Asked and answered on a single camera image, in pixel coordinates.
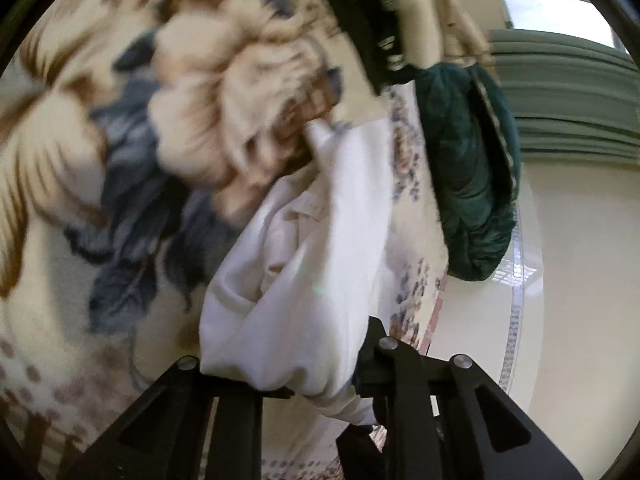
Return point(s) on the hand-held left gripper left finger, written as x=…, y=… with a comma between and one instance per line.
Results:
x=235, y=410

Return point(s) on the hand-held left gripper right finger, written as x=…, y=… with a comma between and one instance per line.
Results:
x=370, y=360

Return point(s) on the white t-shirt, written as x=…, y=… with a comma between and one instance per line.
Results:
x=300, y=285

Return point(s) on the dark green pillow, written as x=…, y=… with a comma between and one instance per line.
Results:
x=470, y=185

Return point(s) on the white headboard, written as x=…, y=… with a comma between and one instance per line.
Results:
x=575, y=285

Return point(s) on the floral blanket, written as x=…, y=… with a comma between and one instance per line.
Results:
x=100, y=160

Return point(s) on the black striped folded garment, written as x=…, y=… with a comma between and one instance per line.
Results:
x=360, y=35

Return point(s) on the wide green curtain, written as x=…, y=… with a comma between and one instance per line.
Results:
x=575, y=100

